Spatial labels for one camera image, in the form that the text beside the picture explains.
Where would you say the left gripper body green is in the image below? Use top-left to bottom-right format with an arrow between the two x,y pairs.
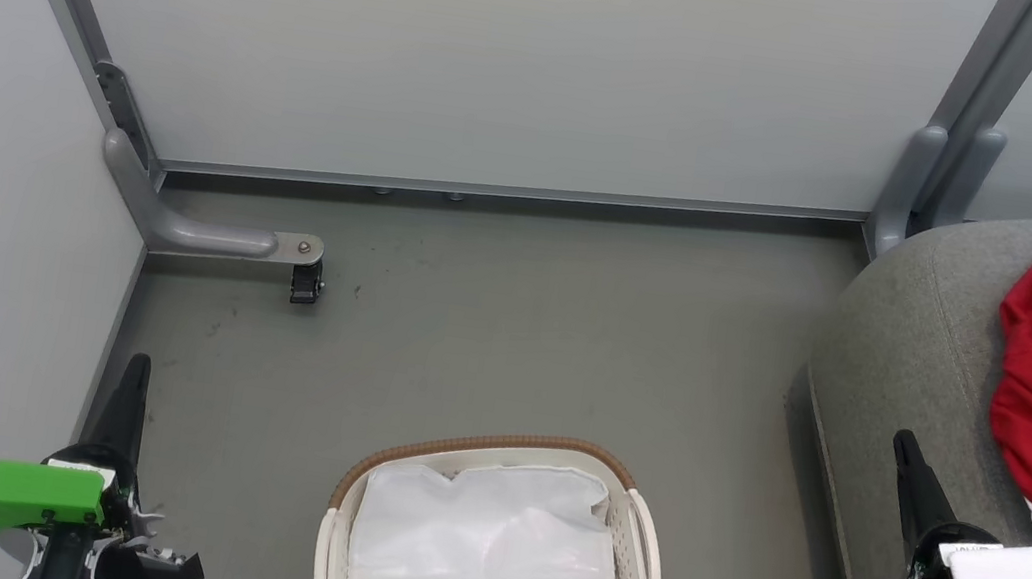
0,434 -> 152,579

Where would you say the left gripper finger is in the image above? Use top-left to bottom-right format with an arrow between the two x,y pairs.
76,347 -> 143,470
110,352 -> 157,480

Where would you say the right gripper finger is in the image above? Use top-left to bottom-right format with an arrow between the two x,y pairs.
889,431 -> 972,542
878,430 -> 951,566

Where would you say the grey fabric sofa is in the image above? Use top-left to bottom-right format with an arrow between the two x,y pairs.
763,176 -> 1032,579

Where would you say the grey partition bottom rail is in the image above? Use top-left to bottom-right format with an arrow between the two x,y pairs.
159,115 -> 873,271

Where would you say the black caster wheel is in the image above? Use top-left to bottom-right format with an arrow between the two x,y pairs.
288,258 -> 328,308

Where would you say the white laundry basket brown rim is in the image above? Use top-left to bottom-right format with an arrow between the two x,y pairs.
312,405 -> 684,579

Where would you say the white plastic bag liner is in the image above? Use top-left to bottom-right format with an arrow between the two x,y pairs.
344,438 -> 647,579

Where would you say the long grey partition foot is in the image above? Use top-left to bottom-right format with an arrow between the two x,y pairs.
88,126 -> 338,279

